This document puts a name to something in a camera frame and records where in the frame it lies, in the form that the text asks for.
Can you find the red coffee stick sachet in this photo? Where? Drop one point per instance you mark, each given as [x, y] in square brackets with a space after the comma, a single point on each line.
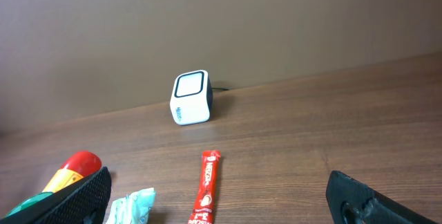
[204, 204]

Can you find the white barcode scanner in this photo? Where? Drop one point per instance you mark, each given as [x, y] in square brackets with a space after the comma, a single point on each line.
[192, 98]

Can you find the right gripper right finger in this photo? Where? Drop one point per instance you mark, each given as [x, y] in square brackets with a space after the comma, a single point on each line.
[352, 202]

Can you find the green lid jar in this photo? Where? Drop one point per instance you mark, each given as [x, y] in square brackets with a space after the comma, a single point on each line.
[29, 202]

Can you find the teal tissue packet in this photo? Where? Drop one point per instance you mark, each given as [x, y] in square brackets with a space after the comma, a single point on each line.
[134, 208]

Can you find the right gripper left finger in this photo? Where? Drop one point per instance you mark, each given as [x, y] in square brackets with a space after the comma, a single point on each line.
[82, 202]

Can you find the red yellow sauce bottle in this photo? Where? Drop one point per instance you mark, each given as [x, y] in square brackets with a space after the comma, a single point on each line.
[78, 166]

